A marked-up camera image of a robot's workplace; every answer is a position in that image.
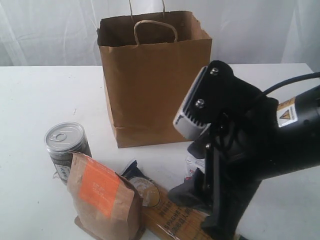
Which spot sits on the small white blue salt pack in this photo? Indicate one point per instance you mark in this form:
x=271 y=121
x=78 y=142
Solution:
x=191 y=165

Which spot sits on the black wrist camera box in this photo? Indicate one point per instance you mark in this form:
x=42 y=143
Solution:
x=215 y=91

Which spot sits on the spaghetti packet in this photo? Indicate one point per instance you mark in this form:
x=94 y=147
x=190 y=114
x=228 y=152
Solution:
x=160 y=215

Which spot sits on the brown pouch with orange label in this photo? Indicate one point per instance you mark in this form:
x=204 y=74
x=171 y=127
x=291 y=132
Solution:
x=108 y=206

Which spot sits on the white curtain backdrop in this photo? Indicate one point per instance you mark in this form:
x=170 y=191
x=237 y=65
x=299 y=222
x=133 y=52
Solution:
x=63 y=32

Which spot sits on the dark can with pull-tab lid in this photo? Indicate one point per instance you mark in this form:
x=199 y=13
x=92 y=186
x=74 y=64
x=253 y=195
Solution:
x=61 y=141

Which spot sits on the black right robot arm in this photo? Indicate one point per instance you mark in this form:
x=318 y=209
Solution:
x=271 y=139

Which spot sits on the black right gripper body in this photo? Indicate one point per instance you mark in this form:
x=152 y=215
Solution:
x=232 y=147

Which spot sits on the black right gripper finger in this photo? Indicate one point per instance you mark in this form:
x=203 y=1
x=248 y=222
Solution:
x=190 y=194
x=202 y=147

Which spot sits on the brown paper shopping bag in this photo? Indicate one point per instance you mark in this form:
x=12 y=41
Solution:
x=149 y=62

